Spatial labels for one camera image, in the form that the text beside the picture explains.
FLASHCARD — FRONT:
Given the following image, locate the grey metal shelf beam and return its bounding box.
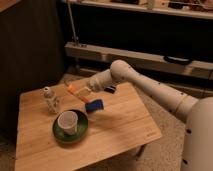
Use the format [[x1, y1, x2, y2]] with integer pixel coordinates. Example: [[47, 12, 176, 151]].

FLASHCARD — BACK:
[[64, 42, 213, 80]]

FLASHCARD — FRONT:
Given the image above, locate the blue sponge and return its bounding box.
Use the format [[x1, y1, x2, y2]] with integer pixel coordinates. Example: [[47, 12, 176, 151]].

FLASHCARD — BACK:
[[85, 99, 104, 113]]

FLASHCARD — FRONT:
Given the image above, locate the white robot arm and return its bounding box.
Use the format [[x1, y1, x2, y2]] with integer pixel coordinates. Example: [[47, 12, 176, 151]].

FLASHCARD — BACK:
[[82, 60, 213, 171]]

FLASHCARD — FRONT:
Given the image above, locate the orange pepper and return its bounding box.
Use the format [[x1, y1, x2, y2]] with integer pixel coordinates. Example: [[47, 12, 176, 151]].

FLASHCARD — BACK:
[[66, 83, 90, 104]]

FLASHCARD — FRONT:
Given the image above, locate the black striped object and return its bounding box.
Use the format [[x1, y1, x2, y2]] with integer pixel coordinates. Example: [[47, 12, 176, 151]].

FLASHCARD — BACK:
[[104, 86, 117, 94]]

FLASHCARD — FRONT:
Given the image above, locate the white patterned bottle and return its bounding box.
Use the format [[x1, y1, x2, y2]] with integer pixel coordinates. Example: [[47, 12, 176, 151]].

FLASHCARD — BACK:
[[44, 87, 60, 114]]

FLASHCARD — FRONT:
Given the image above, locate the wooden table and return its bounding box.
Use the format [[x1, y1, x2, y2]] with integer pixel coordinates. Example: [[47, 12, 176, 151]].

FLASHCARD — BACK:
[[15, 83, 162, 171]]

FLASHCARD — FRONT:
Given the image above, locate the metal pole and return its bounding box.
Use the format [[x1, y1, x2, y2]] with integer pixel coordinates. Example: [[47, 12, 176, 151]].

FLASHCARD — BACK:
[[67, 0, 79, 46]]

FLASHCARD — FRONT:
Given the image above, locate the upper wooden shelf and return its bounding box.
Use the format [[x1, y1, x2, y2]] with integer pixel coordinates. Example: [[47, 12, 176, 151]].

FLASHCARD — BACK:
[[61, 0, 213, 20]]

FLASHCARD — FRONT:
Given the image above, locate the white ceramic cup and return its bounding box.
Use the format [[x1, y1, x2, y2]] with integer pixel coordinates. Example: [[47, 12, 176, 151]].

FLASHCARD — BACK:
[[57, 111, 78, 135]]

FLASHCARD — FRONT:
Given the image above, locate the green plate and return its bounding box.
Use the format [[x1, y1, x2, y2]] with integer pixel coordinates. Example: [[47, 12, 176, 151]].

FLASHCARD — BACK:
[[52, 109, 88, 143]]

